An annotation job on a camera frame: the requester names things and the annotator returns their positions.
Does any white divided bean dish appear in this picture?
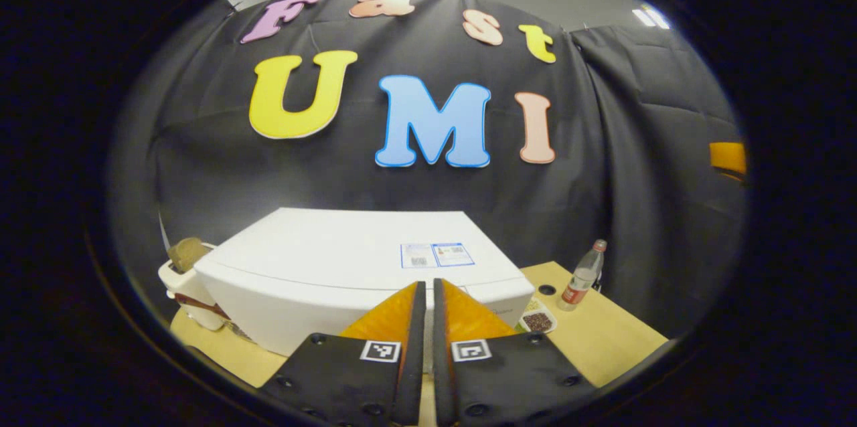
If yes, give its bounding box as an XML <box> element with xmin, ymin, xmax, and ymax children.
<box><xmin>516</xmin><ymin>298</ymin><xmax>558</xmax><ymax>335</ymax></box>

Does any white microwave oven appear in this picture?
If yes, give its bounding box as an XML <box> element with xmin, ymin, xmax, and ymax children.
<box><xmin>194</xmin><ymin>207</ymin><xmax>535</xmax><ymax>374</ymax></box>

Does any brown bread slice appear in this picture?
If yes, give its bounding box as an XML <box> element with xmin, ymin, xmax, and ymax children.
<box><xmin>167</xmin><ymin>237</ymin><xmax>212</xmax><ymax>274</ymax></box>

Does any clear bottle with red label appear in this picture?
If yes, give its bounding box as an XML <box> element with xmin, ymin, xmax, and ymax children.
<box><xmin>557</xmin><ymin>240</ymin><xmax>608</xmax><ymax>312</ymax></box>

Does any black backdrop cloth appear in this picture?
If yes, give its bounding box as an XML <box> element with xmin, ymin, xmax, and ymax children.
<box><xmin>107</xmin><ymin>0</ymin><xmax>747</xmax><ymax>341</ymax></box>

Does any white toaster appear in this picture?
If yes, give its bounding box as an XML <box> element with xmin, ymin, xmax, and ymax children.
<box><xmin>158</xmin><ymin>243</ymin><xmax>228</xmax><ymax>332</ymax></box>

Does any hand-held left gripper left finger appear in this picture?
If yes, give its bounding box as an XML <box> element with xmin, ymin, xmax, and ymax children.
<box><xmin>258</xmin><ymin>281</ymin><xmax>427</xmax><ymax>427</ymax></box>

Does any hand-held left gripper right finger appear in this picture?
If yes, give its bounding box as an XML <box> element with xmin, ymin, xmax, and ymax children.
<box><xmin>433</xmin><ymin>278</ymin><xmax>598</xmax><ymax>427</ymax></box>

